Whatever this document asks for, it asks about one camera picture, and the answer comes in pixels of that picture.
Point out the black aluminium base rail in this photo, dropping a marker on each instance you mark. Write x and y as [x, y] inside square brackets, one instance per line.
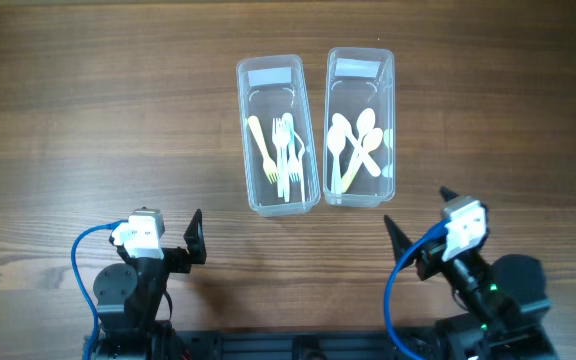
[212, 345]

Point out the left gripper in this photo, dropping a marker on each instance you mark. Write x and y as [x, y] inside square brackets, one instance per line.
[169, 258]

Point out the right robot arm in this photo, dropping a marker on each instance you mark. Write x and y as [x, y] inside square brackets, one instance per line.
[504, 302]

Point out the white spoon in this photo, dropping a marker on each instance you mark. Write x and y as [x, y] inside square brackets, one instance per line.
[340, 120]
[336, 143]

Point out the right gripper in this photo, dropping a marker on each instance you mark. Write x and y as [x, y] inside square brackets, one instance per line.
[431, 260]

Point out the yellow plastic spoon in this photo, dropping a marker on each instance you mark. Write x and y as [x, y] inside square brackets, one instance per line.
[347, 180]

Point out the white spoon angled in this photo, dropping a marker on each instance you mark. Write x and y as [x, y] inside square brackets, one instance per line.
[365, 123]

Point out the right clear plastic container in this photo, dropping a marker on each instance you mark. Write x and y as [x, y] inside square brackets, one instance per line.
[360, 78]

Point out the clear plastic container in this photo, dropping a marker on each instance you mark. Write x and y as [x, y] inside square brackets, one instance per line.
[360, 78]
[268, 87]

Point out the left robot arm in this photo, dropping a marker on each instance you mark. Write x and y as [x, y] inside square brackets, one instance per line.
[127, 322]

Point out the left clear plastic container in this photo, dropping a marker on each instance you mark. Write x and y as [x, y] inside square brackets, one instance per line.
[268, 87]

